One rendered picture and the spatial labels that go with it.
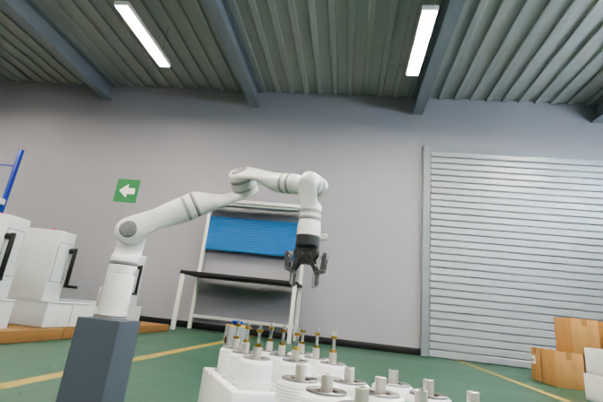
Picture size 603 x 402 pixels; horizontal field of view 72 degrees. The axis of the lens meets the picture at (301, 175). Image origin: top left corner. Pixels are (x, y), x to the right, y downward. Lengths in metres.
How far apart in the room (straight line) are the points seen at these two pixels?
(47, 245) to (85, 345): 2.40
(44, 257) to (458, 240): 5.12
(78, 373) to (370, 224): 5.35
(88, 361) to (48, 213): 6.72
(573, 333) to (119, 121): 7.15
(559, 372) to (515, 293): 2.14
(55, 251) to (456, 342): 4.93
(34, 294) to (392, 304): 4.43
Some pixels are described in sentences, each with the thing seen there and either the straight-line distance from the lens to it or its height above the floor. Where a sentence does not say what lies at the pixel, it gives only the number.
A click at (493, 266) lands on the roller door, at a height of 1.29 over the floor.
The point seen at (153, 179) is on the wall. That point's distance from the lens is 7.33.
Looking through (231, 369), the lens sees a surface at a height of 0.21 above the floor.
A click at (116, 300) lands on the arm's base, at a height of 0.36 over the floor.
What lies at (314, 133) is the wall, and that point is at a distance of 6.92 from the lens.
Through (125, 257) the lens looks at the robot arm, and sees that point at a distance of 1.49.
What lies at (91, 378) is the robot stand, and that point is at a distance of 1.48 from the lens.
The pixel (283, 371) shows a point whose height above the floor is 0.23.
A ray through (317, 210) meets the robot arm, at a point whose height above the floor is 0.69.
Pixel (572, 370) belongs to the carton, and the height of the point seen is 0.15.
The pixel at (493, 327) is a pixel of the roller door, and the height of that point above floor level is 0.47.
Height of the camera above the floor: 0.38
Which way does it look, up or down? 18 degrees up
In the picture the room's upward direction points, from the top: 6 degrees clockwise
